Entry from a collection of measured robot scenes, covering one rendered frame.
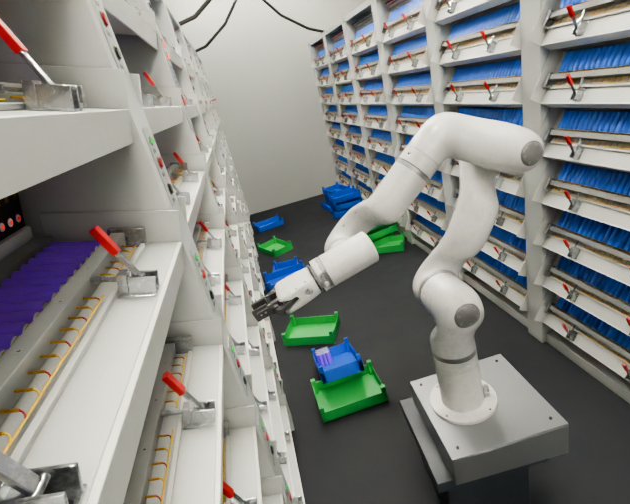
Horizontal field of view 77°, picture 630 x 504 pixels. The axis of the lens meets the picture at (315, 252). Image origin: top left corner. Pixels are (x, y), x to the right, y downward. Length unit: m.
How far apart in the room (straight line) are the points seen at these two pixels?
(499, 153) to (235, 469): 0.82
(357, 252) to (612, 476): 1.14
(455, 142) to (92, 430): 0.85
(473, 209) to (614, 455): 1.04
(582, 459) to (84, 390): 1.58
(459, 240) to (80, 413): 0.88
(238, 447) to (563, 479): 1.15
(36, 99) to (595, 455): 1.73
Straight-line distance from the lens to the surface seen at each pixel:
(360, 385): 1.97
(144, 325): 0.42
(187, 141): 1.33
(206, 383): 0.65
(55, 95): 0.45
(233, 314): 1.22
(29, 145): 0.34
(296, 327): 2.47
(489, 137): 0.98
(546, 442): 1.30
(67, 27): 0.65
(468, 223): 1.03
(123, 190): 0.65
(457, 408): 1.28
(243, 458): 0.80
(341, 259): 0.94
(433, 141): 0.95
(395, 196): 0.93
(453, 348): 1.14
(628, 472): 1.74
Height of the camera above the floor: 1.33
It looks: 23 degrees down
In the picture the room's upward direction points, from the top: 14 degrees counter-clockwise
